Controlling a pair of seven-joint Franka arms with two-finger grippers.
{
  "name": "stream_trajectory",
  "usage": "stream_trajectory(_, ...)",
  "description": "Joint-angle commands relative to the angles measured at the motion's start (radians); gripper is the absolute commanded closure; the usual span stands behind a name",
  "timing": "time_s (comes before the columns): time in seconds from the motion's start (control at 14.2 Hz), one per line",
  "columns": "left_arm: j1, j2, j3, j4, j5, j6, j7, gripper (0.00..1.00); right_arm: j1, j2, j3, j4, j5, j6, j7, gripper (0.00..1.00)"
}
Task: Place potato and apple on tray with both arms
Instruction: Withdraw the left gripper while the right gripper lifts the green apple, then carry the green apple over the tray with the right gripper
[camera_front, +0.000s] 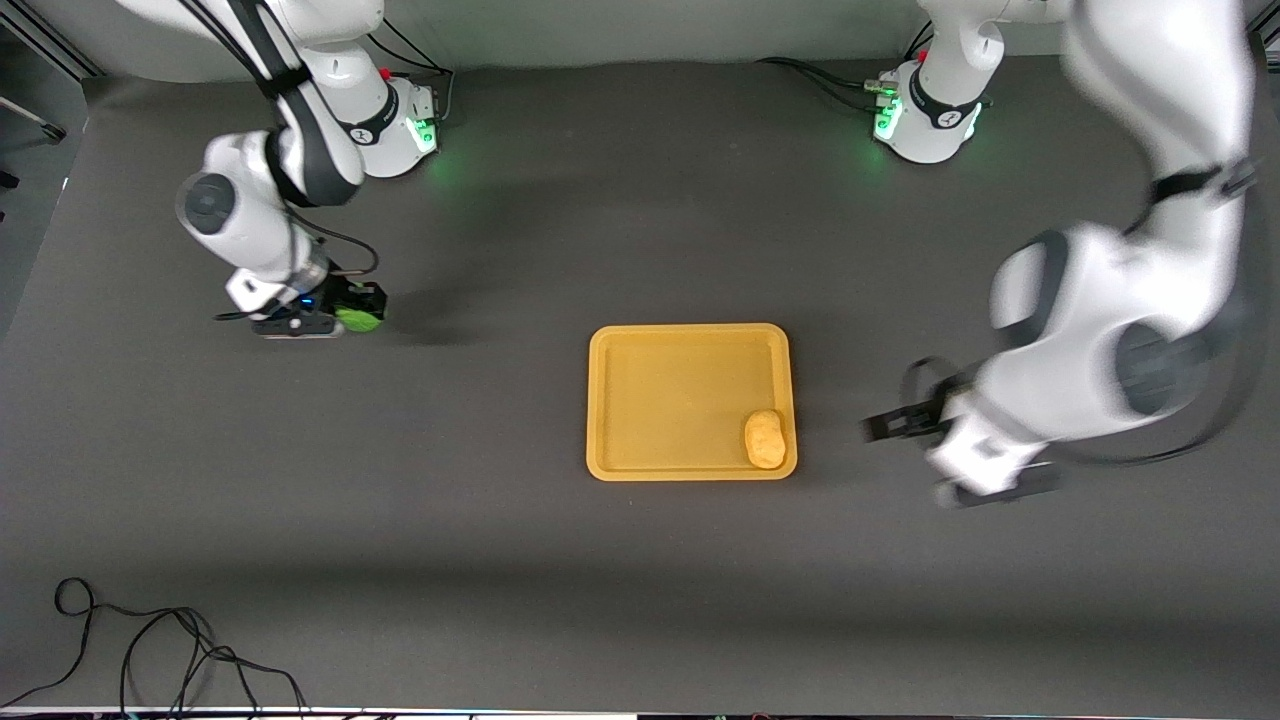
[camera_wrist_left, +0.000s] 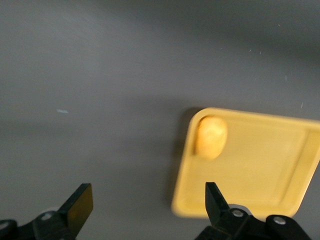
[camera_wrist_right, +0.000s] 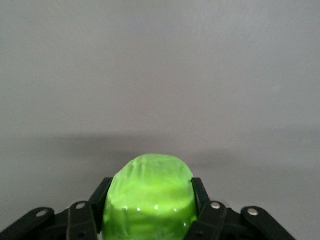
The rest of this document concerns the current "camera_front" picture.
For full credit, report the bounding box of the yellow potato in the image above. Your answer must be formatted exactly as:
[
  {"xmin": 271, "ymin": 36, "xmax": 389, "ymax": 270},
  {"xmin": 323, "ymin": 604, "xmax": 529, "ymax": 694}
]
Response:
[{"xmin": 744, "ymin": 409, "xmax": 788, "ymax": 470}]

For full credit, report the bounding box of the yellow plastic tray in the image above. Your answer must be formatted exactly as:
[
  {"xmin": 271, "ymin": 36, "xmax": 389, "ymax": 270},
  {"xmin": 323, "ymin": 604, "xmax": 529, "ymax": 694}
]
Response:
[{"xmin": 586, "ymin": 323, "xmax": 799, "ymax": 482}]

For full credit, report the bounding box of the dark grey table mat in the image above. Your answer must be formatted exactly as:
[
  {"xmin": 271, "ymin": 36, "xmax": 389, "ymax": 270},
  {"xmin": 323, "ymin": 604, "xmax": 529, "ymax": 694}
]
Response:
[{"xmin": 0, "ymin": 35, "xmax": 1280, "ymax": 713}]

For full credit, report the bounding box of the black right base cable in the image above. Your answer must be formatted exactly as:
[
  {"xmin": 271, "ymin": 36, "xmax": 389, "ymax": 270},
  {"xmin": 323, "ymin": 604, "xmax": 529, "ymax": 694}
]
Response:
[{"xmin": 365, "ymin": 15, "xmax": 456, "ymax": 126}]

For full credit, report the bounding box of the aluminium frame rail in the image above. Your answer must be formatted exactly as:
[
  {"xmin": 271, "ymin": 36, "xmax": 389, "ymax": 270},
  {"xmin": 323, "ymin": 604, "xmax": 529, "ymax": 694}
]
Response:
[{"xmin": 0, "ymin": 0, "xmax": 106, "ymax": 141}]

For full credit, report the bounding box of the loose black cable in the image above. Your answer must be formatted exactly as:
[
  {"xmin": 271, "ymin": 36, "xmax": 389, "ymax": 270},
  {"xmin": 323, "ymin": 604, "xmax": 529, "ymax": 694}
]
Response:
[{"xmin": 0, "ymin": 577, "xmax": 311, "ymax": 720}]

